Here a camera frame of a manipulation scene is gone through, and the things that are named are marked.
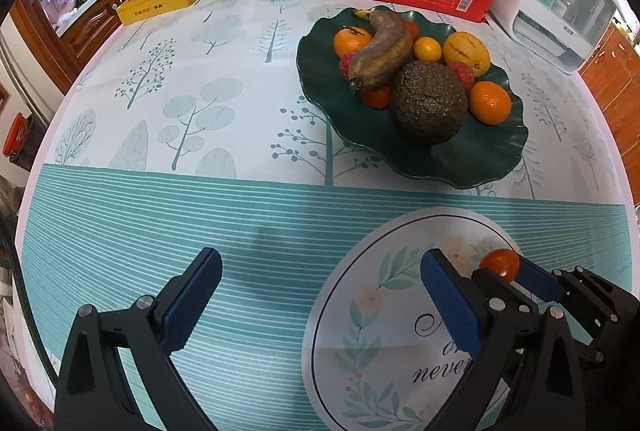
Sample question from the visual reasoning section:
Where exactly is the red basket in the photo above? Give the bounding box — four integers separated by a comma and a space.
2, 112, 28, 157

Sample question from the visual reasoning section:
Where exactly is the brown overripe banana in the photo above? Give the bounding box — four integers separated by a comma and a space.
347, 9, 415, 91

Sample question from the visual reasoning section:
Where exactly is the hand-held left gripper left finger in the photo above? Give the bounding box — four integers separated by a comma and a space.
52, 247, 223, 431

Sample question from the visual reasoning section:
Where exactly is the yellow spotted citrus fruit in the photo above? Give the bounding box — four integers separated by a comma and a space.
442, 31, 491, 78

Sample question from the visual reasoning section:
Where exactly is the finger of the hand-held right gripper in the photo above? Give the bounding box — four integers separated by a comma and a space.
472, 267, 541, 318
515, 260, 591, 302

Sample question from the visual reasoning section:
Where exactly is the small orange kumquat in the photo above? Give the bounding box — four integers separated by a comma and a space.
413, 36, 443, 62

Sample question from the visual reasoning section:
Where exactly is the tall wooden cabinet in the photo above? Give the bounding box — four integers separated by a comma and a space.
580, 21, 640, 157

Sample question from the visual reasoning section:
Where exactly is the orange mandarin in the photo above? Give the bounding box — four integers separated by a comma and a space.
468, 81, 512, 126
333, 26, 373, 61

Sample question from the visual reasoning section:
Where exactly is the dark green scalloped plate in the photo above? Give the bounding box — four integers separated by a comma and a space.
296, 5, 530, 188

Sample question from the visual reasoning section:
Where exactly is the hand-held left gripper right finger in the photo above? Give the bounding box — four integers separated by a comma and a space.
420, 248, 587, 431

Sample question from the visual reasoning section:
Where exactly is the dark woven basket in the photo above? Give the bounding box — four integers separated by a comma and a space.
7, 116, 50, 172

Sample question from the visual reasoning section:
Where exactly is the wooden kitchen counter cabinet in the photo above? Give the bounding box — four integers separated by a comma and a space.
10, 0, 176, 82

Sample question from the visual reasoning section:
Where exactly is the dark brown avocado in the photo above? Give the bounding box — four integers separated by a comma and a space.
390, 60, 469, 146

